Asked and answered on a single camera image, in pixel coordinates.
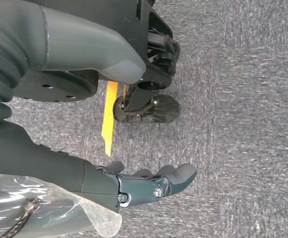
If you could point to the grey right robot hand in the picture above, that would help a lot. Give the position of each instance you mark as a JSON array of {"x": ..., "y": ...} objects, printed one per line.
[{"x": 47, "y": 167}]

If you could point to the clear plastic sheet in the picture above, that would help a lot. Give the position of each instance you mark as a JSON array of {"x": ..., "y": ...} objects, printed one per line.
[{"x": 97, "y": 220}]

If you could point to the yellow floor tape square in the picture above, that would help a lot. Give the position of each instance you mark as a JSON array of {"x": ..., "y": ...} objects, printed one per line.
[{"x": 109, "y": 124}]

